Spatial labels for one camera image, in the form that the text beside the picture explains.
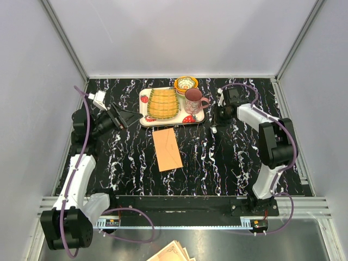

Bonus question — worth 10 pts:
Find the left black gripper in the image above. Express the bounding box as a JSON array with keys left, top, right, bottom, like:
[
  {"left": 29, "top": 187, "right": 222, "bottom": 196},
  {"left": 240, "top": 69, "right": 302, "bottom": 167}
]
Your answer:
[{"left": 90, "top": 102, "right": 142, "bottom": 138}]

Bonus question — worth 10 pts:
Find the brown paper envelope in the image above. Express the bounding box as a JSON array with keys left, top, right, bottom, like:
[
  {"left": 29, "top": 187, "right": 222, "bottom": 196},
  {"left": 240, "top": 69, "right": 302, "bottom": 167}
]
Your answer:
[{"left": 152, "top": 128, "right": 183, "bottom": 172}]

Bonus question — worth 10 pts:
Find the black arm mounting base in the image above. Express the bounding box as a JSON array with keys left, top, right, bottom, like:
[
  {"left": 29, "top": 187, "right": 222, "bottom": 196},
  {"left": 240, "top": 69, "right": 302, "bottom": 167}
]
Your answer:
[{"left": 111, "top": 195, "right": 279, "bottom": 218}]

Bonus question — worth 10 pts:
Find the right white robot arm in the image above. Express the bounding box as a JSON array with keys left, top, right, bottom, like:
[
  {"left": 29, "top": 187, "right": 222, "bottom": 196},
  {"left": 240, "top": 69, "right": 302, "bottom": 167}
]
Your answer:
[{"left": 209, "top": 84, "right": 298, "bottom": 216}]

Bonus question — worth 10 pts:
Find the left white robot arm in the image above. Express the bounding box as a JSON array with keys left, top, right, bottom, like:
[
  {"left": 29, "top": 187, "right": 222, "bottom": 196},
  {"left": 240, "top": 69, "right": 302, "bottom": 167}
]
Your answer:
[{"left": 40, "top": 103, "right": 143, "bottom": 250}]

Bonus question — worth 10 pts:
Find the yellow woven bamboo basket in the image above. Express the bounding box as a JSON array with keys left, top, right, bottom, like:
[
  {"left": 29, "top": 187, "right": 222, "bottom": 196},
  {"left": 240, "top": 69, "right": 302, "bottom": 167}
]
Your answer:
[{"left": 147, "top": 89, "right": 179, "bottom": 120}]

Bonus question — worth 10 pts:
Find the yellow patterned bowl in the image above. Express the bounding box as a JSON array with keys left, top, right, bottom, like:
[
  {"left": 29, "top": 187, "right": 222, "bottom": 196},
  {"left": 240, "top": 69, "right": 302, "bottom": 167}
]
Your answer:
[{"left": 174, "top": 76, "right": 198, "bottom": 92}]

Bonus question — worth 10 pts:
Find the stack of spare letters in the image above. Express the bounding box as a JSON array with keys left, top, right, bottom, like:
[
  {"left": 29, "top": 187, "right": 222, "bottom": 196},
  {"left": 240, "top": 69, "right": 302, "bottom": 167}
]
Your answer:
[{"left": 147, "top": 240, "right": 196, "bottom": 261}]

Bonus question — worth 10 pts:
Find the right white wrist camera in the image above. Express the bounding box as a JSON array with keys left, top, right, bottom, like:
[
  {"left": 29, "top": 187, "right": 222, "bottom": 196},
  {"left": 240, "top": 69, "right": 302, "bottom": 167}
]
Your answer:
[{"left": 217, "top": 88, "right": 226, "bottom": 108}]

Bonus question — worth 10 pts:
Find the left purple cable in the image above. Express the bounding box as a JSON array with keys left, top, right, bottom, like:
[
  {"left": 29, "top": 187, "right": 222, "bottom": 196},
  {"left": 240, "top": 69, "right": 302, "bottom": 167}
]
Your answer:
[{"left": 60, "top": 85, "right": 156, "bottom": 259}]

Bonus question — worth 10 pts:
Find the slotted cable duct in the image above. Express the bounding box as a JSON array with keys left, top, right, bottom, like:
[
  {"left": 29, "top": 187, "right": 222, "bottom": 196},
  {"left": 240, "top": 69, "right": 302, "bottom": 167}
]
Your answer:
[{"left": 93, "top": 213, "right": 266, "bottom": 230}]

